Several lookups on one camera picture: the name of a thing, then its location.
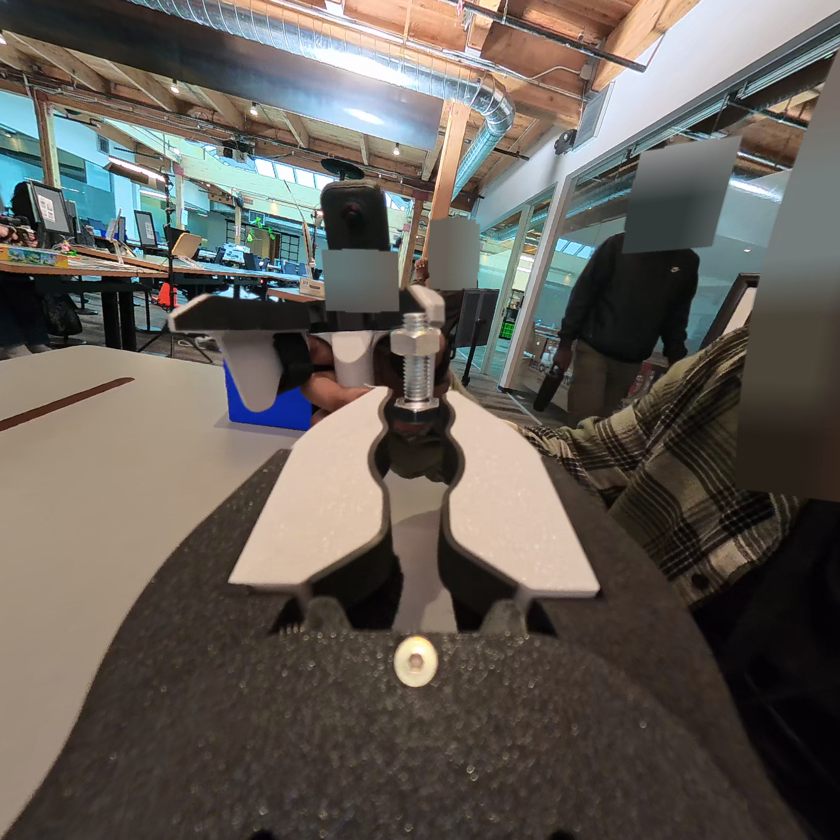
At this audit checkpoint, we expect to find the silver ventilation duct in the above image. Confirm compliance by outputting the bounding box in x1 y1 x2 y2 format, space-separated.
125 0 519 201

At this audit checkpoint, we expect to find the person's right hand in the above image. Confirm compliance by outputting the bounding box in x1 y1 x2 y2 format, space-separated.
302 338 403 426

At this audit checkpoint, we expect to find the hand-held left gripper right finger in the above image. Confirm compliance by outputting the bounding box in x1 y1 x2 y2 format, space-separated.
438 391 602 611

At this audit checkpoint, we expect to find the silver hex bolt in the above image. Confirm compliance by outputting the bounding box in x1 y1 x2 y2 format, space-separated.
392 312 443 416

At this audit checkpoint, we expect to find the black monitor on stand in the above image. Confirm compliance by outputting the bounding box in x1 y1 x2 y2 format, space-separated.
455 287 501 387

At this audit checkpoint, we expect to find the black bottle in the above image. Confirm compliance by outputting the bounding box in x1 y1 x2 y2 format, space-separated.
533 363 567 413

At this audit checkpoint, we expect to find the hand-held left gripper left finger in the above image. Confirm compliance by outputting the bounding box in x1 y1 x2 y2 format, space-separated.
227 386 393 614

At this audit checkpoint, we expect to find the person's black undershirt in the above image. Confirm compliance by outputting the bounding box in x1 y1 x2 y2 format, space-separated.
689 499 840 840

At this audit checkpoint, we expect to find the colourful toy box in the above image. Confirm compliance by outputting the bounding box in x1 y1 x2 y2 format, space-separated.
0 245 70 267

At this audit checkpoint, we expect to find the wooden board on tripod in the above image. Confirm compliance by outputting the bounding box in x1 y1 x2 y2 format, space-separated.
138 233 214 361

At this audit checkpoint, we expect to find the person's plaid shirt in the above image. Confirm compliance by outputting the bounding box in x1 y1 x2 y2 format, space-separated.
607 486 805 608

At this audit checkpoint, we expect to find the dark framed board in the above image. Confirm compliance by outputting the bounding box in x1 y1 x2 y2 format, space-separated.
705 272 762 358

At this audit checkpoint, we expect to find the blue divided plastic bin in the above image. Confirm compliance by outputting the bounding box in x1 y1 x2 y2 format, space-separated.
223 361 313 432

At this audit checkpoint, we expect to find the studio light panel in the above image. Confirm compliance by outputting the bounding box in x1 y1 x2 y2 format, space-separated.
105 156 169 186

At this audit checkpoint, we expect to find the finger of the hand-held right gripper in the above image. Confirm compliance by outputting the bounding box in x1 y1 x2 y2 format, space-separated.
168 294 315 333
409 283 447 330

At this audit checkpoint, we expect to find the silver hex nut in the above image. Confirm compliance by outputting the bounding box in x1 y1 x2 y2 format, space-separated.
389 327 443 361

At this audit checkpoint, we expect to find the wooden support post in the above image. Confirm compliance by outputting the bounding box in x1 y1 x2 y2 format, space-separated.
420 98 473 290

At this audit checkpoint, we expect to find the long wooden desk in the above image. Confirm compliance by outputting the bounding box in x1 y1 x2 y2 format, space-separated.
0 259 169 352

